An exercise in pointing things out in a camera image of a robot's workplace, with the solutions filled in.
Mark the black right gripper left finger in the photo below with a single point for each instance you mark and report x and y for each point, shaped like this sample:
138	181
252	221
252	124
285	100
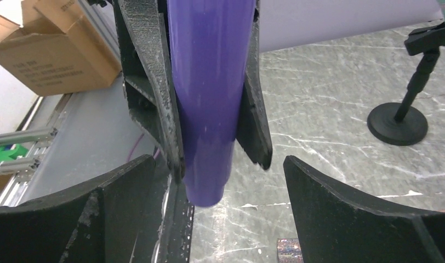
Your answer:
114	217

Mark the cardboard box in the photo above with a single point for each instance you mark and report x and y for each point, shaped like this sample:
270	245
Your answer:
56	50

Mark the black base bar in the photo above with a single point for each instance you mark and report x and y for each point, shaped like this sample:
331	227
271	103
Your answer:
174	243

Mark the purple toy microphone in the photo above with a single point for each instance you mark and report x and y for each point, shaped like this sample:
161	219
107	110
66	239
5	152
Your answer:
209	43

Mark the green object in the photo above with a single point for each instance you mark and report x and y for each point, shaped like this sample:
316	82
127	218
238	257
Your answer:
12	152

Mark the black round-base mic stand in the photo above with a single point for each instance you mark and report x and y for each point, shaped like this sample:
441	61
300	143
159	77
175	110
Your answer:
401	124

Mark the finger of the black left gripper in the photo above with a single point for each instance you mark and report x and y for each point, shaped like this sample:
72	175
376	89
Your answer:
253	132
147	72

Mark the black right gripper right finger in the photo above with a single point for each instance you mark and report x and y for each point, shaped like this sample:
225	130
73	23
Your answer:
336	222

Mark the aluminium frame rail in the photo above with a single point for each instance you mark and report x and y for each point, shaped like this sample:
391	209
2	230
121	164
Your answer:
36	132

